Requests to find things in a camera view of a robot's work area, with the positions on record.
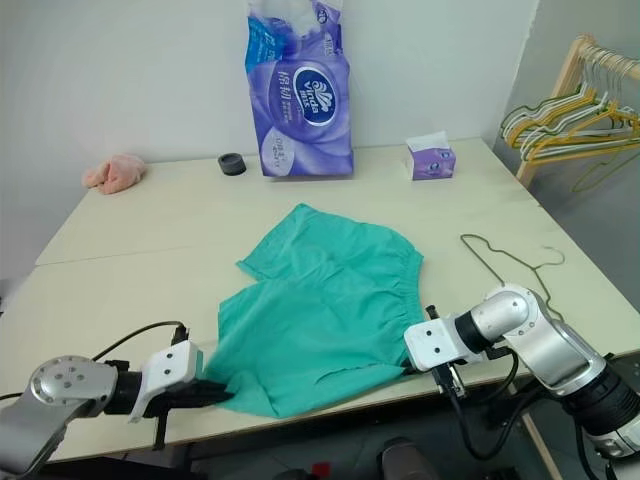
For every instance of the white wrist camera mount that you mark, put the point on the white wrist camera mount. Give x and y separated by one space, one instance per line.
170 365
430 345

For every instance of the small purple tissue box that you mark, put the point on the small purple tissue box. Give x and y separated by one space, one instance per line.
432 162

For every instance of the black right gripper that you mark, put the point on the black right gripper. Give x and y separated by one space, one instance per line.
447 380

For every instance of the green shorts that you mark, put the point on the green shorts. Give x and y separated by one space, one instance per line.
325 310

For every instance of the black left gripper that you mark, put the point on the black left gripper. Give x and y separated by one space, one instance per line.
175 397

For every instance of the wooden clothes rack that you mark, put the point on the wooden clothes rack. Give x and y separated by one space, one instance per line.
567 75

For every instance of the large purple tissue pack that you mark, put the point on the large purple tissue pack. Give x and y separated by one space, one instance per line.
300 100

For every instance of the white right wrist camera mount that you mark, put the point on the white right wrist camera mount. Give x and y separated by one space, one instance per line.
430 345

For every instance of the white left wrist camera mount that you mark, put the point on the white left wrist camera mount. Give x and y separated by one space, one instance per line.
170 365

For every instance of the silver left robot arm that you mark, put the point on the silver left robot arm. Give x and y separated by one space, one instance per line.
60 385

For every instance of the dark grey rounded shape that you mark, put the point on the dark grey rounded shape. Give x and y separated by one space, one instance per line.
405 460

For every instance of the pink cloth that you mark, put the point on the pink cloth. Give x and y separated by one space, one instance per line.
117 172

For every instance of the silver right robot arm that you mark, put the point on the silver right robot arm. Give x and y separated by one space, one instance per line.
550 345

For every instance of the black round cap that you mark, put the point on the black round cap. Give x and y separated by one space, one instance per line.
231 164

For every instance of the hangers on wooden rack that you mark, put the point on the hangers on wooden rack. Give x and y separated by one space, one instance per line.
550 150

